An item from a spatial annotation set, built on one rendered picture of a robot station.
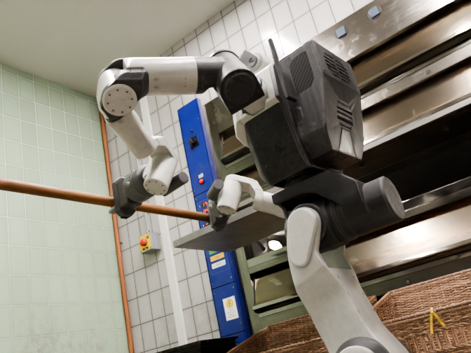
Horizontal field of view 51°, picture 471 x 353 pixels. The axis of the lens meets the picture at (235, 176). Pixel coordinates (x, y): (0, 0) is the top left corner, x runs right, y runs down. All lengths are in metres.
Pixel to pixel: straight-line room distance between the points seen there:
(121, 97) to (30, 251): 1.73
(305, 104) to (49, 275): 1.90
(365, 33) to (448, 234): 0.97
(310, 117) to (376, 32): 1.22
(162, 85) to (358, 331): 0.71
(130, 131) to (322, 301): 0.61
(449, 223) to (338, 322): 0.98
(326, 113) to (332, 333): 0.51
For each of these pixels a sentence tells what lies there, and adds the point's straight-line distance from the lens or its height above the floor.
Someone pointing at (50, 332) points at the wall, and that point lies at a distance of 2.73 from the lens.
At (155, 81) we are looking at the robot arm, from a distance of 1.18.
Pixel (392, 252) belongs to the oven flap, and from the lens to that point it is 2.12.
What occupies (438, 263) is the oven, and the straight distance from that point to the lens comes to 2.06.
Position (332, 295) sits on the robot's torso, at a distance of 1.20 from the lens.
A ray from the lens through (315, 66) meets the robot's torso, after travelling 1.26.
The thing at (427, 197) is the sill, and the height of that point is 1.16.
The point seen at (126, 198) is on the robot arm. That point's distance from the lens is 1.42.
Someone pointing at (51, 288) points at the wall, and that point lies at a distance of 2.79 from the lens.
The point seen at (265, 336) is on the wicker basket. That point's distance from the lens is 2.33.
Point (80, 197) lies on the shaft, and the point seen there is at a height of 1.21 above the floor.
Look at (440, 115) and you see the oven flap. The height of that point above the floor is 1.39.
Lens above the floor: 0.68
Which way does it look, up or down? 21 degrees up
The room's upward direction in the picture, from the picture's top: 13 degrees counter-clockwise
